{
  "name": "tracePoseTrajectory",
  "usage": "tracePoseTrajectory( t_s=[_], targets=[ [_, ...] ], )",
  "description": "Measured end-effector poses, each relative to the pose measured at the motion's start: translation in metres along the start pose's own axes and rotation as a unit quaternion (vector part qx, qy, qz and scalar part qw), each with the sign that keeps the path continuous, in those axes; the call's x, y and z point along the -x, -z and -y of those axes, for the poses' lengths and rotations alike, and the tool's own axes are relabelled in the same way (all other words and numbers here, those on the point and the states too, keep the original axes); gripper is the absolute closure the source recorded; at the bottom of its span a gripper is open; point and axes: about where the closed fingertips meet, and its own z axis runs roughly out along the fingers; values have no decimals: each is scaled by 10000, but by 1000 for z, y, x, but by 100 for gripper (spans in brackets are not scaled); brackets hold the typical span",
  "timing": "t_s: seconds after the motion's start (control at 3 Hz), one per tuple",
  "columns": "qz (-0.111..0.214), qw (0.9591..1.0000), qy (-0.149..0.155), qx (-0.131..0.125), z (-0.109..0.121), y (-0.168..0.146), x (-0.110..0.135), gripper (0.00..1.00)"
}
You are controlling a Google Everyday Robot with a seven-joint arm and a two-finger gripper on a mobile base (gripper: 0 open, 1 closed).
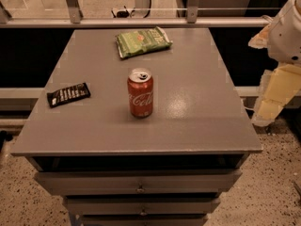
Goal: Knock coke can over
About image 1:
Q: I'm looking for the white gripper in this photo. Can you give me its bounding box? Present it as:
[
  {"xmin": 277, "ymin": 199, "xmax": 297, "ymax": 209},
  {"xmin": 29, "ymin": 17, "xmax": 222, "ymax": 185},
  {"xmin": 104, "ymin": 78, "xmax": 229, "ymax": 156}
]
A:
[{"xmin": 248, "ymin": 0, "xmax": 301, "ymax": 127}]

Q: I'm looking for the red coke can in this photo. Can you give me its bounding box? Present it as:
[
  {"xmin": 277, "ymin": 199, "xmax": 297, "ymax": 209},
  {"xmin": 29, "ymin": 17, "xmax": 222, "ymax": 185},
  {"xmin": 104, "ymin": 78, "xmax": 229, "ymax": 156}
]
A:
[{"xmin": 127, "ymin": 68, "xmax": 153, "ymax": 118}]

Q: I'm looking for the green chip bag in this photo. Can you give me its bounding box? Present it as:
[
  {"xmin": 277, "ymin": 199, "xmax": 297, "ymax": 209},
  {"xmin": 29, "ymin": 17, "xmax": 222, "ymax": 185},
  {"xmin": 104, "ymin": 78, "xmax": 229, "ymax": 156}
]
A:
[{"xmin": 116, "ymin": 26, "xmax": 173, "ymax": 59}]

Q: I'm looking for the grey drawer cabinet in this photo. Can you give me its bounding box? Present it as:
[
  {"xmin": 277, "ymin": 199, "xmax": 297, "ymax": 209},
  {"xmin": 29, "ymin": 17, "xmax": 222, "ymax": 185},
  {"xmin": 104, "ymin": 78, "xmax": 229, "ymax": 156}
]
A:
[{"xmin": 11, "ymin": 28, "xmax": 261, "ymax": 226}]

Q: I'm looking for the black snack bar wrapper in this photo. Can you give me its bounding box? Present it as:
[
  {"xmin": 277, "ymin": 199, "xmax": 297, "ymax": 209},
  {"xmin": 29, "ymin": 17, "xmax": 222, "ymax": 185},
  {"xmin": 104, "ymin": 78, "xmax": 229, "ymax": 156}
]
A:
[{"xmin": 47, "ymin": 83, "xmax": 91, "ymax": 108}]

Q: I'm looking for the metal window railing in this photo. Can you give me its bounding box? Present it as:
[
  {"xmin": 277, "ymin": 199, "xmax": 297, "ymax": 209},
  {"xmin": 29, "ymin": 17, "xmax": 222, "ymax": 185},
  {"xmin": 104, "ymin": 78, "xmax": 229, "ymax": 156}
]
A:
[{"xmin": 0, "ymin": 0, "xmax": 271, "ymax": 29}]

